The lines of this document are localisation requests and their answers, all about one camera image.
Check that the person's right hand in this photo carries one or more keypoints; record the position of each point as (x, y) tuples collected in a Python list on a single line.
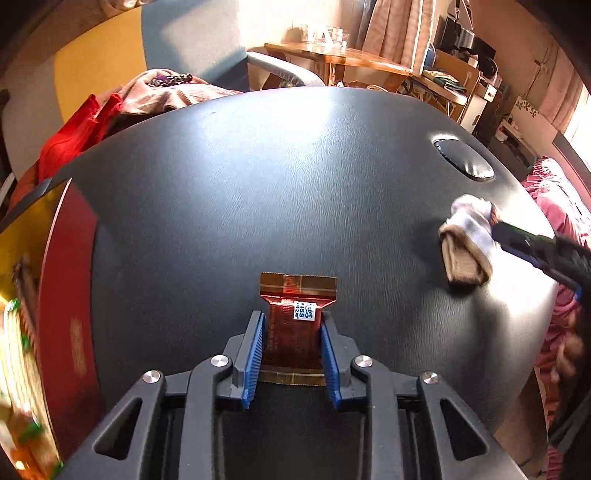
[(570, 350)]

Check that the green cloth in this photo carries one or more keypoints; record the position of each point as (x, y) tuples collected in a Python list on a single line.
[(443, 78)]

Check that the beige patterned curtain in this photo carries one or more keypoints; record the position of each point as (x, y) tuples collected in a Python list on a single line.
[(397, 32)]

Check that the gold and red box container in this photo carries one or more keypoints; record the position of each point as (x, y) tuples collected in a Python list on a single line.
[(64, 277)]

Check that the brown sock bundle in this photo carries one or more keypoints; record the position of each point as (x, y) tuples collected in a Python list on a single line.
[(466, 258)]

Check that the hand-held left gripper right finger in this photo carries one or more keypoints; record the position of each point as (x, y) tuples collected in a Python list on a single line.
[(330, 364)]

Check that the wooden side table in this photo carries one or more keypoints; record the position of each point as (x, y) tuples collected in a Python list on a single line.
[(360, 57)]

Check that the white leaf print panel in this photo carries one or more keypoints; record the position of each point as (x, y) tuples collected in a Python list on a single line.
[(526, 107)]

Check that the rust quilted jacket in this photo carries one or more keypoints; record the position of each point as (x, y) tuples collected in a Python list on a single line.
[(25, 184)]

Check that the wooden folding chair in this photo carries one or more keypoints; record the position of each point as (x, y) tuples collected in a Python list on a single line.
[(455, 62)]

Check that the blue round item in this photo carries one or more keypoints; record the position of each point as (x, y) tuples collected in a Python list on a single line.
[(430, 55)]

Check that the grey yellow blue armchair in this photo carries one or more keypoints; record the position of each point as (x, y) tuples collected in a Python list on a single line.
[(184, 37)]

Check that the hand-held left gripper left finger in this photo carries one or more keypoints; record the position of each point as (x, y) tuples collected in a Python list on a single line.
[(254, 360)]

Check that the pink floral curtain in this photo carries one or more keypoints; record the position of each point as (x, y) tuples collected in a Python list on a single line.
[(561, 92)]

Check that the green cracker packet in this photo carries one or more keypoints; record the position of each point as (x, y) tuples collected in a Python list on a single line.
[(23, 392)]

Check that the red garment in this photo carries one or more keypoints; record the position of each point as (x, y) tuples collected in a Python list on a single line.
[(69, 134)]

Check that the white cabinet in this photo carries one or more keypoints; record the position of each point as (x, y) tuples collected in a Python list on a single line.
[(485, 101)]

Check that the dark purple beaded item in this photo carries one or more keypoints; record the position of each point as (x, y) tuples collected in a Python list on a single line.
[(168, 80)]

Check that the black monitor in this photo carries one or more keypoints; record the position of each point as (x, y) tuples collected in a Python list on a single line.
[(466, 39)]

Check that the pink blanket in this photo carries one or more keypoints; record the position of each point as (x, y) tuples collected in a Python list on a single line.
[(554, 194)]

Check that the brown building block strip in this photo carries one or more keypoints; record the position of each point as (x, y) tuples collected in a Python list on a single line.
[(25, 295)]

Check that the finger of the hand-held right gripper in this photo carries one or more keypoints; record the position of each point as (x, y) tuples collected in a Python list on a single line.
[(517, 240)]

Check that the red snack packet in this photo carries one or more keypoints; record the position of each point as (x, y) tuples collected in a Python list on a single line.
[(291, 332)]

